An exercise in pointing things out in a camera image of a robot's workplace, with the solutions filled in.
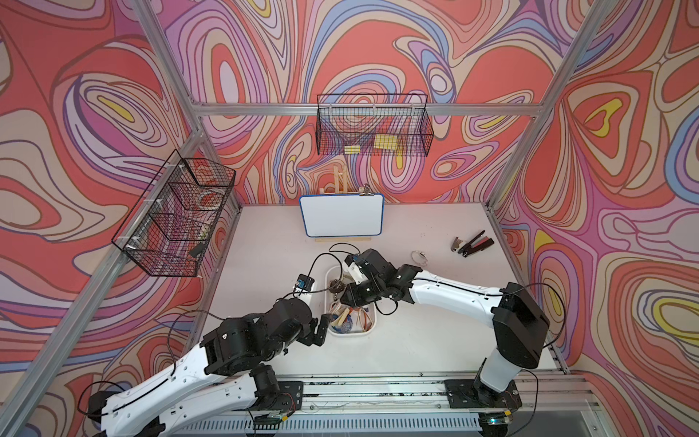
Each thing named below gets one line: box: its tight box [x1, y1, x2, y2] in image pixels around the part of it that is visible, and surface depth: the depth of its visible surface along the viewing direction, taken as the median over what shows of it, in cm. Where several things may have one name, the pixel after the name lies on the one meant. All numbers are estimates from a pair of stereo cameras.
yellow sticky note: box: [373, 133, 399, 151], surface depth 92 cm
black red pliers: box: [450, 229, 496, 258], surface depth 106 cm
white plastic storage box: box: [324, 264, 377, 336], surface depth 86 cm
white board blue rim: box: [298, 193, 385, 238], surface depth 99 cm
